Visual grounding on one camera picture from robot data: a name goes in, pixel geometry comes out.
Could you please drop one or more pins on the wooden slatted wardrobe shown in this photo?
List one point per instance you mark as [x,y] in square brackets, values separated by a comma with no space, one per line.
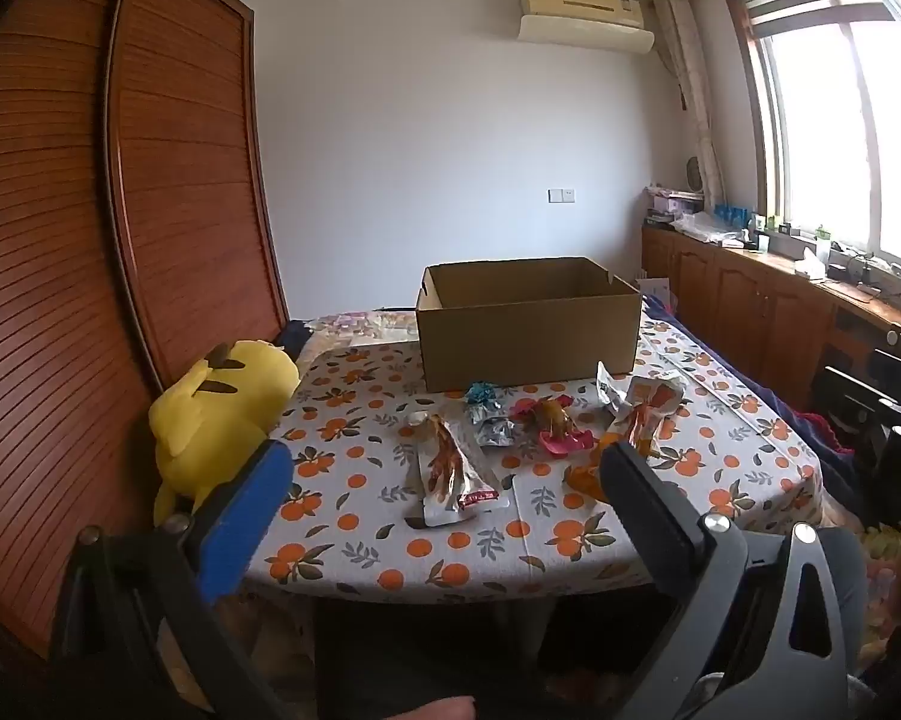
[157,165]

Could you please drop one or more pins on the blue bottles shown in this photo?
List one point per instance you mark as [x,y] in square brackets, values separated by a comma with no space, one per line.
[734,216]

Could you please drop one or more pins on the pink snack packet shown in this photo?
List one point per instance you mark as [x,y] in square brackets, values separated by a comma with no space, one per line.
[555,431]

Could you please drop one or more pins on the pale curtain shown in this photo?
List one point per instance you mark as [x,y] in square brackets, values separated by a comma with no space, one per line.
[690,75]

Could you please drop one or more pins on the clear plastic bags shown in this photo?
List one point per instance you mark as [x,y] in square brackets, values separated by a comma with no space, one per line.
[709,226]

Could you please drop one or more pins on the wooden cabinet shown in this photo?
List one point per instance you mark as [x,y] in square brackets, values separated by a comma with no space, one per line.
[750,307]

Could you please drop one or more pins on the wall air conditioner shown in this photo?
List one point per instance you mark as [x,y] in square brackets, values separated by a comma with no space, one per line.
[585,15]

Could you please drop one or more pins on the black chair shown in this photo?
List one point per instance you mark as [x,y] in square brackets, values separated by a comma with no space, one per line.
[870,390]

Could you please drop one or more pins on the floral blanket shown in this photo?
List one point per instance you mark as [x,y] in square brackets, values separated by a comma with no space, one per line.
[360,334]

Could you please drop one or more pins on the white chicken foot packet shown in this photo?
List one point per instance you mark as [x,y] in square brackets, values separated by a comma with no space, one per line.
[649,405]

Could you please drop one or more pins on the window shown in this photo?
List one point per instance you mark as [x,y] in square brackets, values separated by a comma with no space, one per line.
[825,112]

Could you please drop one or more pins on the navy blue cushion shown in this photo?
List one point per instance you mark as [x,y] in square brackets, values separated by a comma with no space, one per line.
[292,334]

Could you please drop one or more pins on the small teal snack packet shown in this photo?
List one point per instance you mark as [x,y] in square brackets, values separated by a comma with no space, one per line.
[484,393]

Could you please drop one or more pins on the orange snack packet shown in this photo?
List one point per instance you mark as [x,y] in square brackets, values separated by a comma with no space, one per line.
[584,481]

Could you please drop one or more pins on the large chicken foot packet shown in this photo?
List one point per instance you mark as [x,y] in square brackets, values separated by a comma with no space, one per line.
[450,472]

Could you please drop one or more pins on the white tissue pack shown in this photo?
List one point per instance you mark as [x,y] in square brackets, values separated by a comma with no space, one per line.
[810,264]

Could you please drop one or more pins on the silver foil snack packet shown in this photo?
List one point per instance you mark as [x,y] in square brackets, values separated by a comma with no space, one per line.
[495,427]

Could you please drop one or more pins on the round grey fan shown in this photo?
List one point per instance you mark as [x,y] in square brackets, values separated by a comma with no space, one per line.
[694,174]

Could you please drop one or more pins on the small white snack packet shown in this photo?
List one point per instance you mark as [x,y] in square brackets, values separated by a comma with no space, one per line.
[609,386]

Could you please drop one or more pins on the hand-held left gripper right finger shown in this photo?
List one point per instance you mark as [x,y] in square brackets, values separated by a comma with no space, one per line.
[645,499]

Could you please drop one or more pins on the yellow plush toy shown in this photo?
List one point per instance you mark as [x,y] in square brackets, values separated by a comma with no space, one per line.
[217,405]

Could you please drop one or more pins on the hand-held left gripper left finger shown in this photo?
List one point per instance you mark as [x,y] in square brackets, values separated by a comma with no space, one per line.
[244,521]

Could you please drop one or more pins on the orange print tablecloth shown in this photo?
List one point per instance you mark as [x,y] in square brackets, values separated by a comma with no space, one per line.
[360,495]

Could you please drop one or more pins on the cardboard box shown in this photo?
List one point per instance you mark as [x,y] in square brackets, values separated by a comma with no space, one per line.
[525,337]

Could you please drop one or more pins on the white paper box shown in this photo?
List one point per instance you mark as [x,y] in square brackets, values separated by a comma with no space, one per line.
[654,292]

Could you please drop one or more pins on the white wall switch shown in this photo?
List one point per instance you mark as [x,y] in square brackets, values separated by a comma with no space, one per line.
[562,195]

